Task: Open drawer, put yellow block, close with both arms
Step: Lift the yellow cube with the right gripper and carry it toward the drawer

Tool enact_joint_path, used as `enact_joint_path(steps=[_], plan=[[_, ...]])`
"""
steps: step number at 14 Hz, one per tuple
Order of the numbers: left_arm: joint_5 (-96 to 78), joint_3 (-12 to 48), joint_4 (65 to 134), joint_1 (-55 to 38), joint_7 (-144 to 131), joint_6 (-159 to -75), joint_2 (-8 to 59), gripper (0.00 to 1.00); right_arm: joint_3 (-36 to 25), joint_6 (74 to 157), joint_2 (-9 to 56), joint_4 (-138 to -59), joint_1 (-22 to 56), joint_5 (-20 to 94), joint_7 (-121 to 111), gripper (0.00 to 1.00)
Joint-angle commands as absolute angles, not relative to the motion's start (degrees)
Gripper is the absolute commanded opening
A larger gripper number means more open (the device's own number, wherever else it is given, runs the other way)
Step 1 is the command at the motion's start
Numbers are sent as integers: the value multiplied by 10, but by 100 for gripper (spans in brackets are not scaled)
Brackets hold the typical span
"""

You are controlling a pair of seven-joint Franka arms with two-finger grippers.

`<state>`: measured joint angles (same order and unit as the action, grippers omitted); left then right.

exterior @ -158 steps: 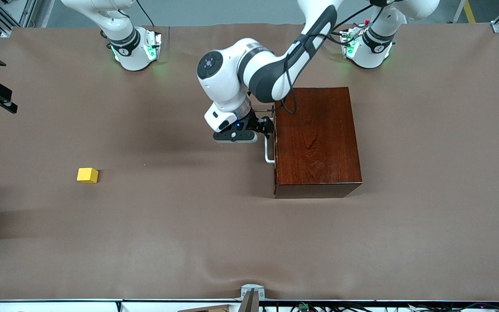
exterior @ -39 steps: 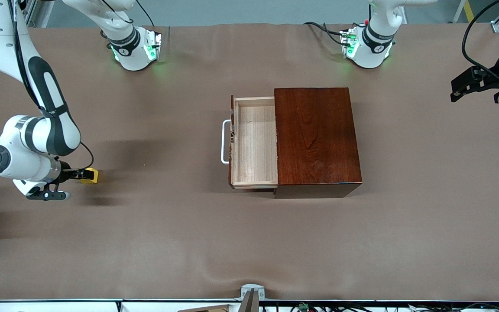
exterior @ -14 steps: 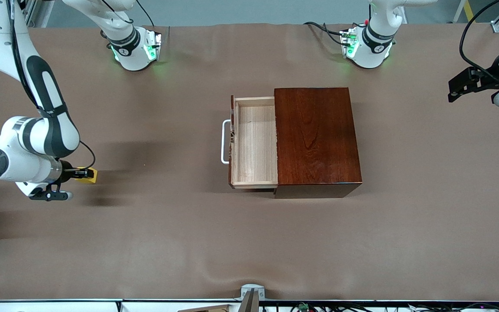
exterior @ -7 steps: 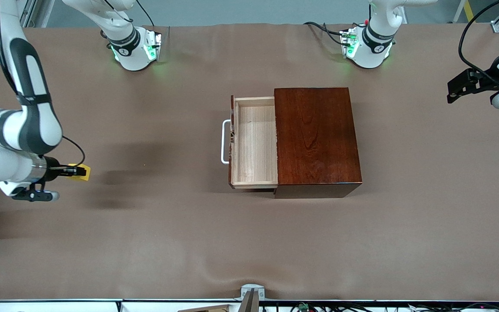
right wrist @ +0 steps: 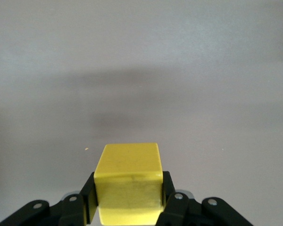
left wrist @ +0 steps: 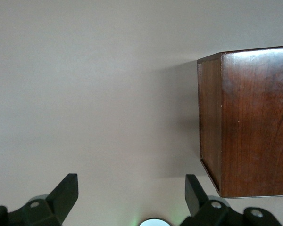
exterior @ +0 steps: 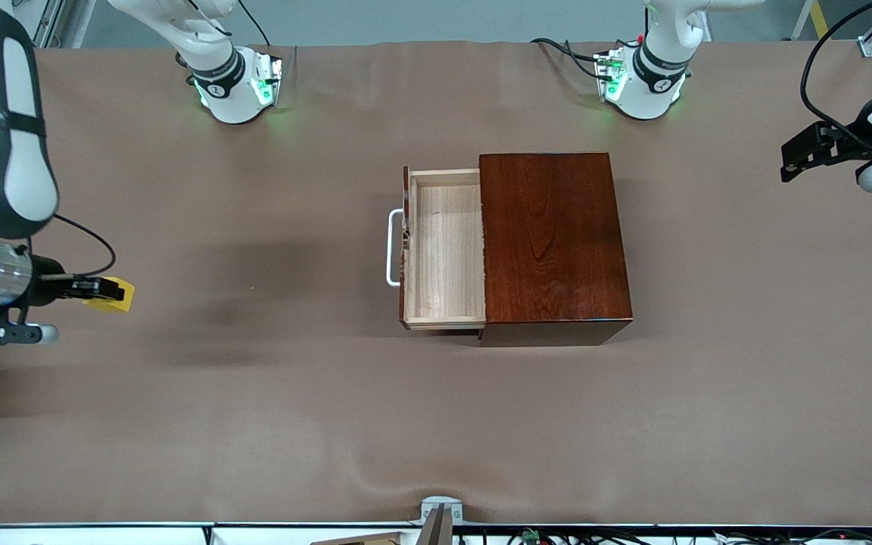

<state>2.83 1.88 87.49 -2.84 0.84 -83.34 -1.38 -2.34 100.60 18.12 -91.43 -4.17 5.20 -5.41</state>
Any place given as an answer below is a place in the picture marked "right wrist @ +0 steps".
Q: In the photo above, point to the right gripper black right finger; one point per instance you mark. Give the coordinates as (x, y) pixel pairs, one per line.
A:
(179, 212)

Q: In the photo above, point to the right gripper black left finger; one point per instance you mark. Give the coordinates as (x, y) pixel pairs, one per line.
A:
(70, 212)

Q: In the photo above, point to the yellow wooden block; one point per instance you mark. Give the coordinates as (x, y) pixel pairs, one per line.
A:
(129, 176)

